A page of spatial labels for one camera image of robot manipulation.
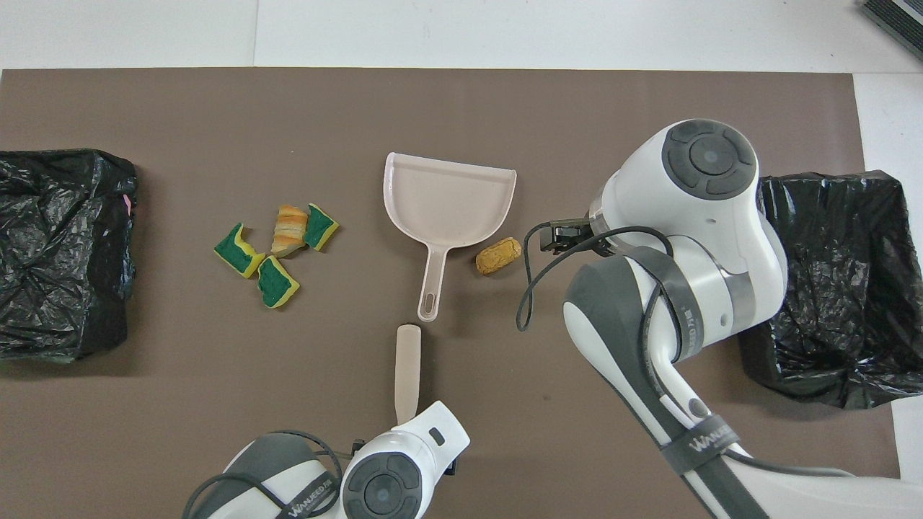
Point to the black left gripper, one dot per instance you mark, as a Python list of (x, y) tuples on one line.
[(451, 466)]

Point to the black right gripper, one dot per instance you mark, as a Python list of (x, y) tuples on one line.
[(570, 234)]

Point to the brown peanut-shaped sponge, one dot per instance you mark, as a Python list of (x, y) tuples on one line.
[(497, 256)]

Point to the beige hand brush black bristles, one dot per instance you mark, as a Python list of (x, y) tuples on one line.
[(407, 375)]

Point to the beige plastic dustpan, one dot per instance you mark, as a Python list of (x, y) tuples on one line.
[(447, 209)]

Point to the green yellow sponge piece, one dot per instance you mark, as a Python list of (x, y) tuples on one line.
[(238, 252), (277, 285), (321, 227)]

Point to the orange striped bread-shaped sponge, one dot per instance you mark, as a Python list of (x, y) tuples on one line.
[(288, 231)]

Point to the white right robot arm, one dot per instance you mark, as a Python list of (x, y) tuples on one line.
[(707, 216)]

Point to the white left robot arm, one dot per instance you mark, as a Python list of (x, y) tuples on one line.
[(382, 490)]

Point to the black bag-lined bin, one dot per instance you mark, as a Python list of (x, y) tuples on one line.
[(851, 288)]

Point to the black bag bin pink mark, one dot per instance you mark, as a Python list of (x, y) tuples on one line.
[(58, 238)]

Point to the brown table mat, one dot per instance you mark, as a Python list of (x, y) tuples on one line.
[(216, 375)]

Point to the grey slatted device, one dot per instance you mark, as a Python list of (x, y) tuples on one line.
[(898, 18)]

